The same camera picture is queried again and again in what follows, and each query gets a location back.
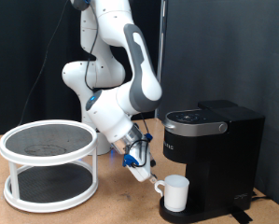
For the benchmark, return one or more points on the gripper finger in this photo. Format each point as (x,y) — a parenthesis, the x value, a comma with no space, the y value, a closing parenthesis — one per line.
(153,179)

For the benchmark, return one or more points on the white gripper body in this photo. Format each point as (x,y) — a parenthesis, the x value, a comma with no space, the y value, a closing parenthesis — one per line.
(139,163)

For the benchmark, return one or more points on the black Keurig coffee machine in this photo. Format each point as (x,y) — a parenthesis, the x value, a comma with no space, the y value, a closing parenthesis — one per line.
(226,155)

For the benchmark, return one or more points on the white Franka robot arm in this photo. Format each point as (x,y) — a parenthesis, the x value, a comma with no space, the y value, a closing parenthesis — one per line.
(114,93)

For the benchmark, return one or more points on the white two-tier turntable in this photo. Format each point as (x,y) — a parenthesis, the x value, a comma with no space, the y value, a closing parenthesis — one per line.
(45,160)

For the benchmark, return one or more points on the grey metal pole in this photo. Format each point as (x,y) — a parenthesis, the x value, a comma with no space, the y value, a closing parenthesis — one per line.
(160,37)

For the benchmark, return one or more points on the black backdrop curtain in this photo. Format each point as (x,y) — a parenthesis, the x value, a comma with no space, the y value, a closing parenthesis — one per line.
(27,62)

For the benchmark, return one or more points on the grey backdrop panel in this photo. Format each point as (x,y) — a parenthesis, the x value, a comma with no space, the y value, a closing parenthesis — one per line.
(238,46)

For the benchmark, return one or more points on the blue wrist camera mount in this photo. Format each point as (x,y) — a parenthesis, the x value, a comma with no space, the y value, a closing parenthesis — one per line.
(131,160)

